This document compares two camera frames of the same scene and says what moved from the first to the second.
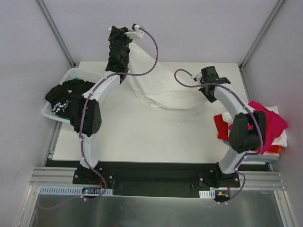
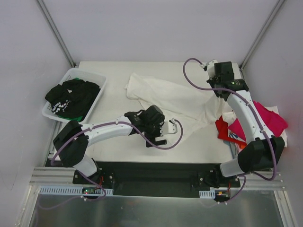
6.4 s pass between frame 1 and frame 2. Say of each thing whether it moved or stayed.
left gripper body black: moved
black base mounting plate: stayed
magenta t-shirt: stayed
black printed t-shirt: stayed
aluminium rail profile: stayed
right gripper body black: moved
